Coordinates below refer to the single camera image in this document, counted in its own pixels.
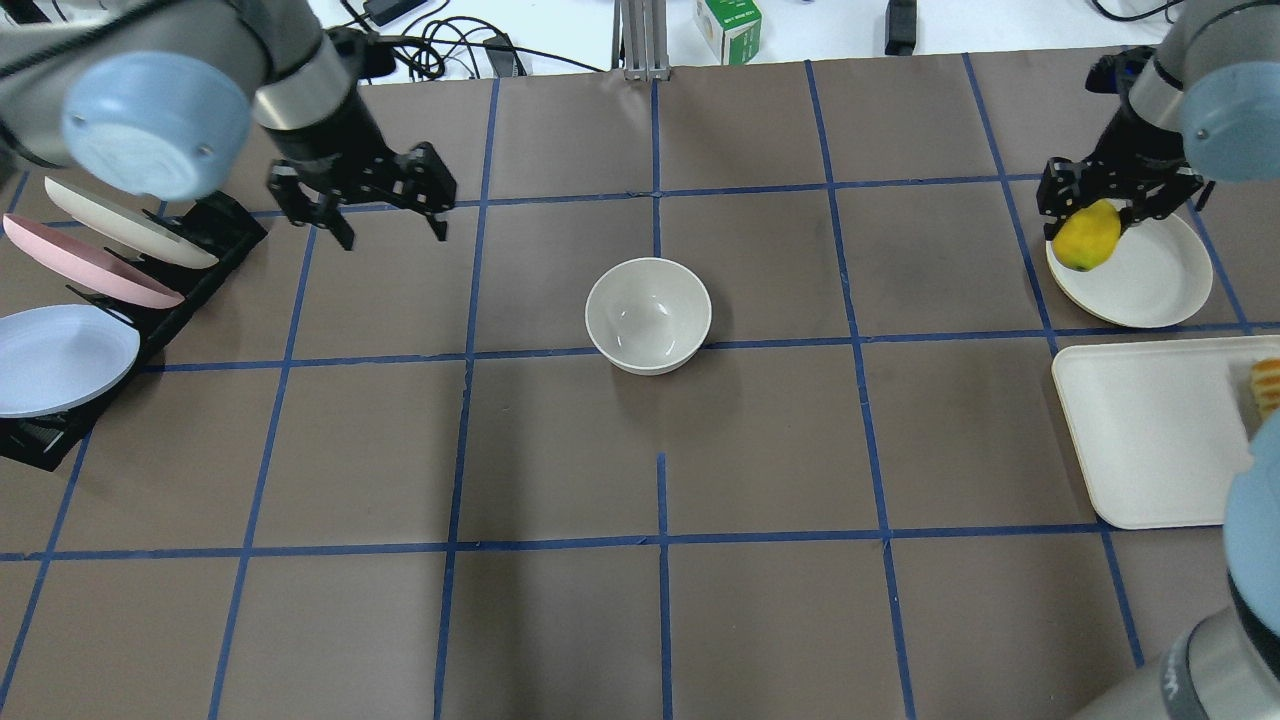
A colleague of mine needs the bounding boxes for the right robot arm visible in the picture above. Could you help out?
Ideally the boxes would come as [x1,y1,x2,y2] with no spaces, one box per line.
[1037,1,1279,719]

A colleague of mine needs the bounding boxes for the black dish rack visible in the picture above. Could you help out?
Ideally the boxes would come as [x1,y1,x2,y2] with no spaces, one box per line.
[3,193,268,471]

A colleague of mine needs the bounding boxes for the cream plate in rack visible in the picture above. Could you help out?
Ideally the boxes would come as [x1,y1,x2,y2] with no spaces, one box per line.
[44,176,219,270]

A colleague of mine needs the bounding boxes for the blue plate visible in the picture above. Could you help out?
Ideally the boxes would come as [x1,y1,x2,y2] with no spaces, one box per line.
[1,304,141,419]

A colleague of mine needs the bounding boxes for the aluminium frame post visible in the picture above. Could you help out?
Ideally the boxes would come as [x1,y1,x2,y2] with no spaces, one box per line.
[612,1,669,82]

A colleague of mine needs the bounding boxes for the sliced yellow fruit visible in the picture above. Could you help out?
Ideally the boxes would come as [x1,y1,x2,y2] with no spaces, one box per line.
[1249,357,1280,421]

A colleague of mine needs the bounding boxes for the white bowl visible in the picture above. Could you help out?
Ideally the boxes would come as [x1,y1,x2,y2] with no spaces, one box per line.
[584,258,714,375]

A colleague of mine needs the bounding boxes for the green white box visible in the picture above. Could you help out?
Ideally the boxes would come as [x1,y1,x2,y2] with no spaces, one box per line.
[692,1,763,65]

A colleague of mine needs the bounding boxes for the cream round plate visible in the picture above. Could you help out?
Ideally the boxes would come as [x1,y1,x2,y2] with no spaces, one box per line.
[1044,215,1215,328]

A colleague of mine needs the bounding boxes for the black power adapter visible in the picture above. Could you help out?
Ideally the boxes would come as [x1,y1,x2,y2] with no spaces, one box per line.
[884,0,918,56]

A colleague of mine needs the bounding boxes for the white rectangular tray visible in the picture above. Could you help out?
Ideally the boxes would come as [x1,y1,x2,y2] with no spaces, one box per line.
[1051,336,1279,530]

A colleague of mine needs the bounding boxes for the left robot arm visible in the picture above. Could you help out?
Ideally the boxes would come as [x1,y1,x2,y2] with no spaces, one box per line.
[1,1,457,250]

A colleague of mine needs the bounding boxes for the yellow lemon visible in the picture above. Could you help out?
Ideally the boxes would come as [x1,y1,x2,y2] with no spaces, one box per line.
[1051,199,1124,272]

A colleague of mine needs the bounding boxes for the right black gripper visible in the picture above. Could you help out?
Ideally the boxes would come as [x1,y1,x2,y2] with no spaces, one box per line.
[1036,108,1206,241]

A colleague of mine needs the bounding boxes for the pink plate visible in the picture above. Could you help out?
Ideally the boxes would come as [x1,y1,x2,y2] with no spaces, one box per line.
[3,213,186,309]

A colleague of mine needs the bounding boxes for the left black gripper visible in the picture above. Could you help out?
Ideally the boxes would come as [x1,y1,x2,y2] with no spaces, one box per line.
[266,95,458,252]

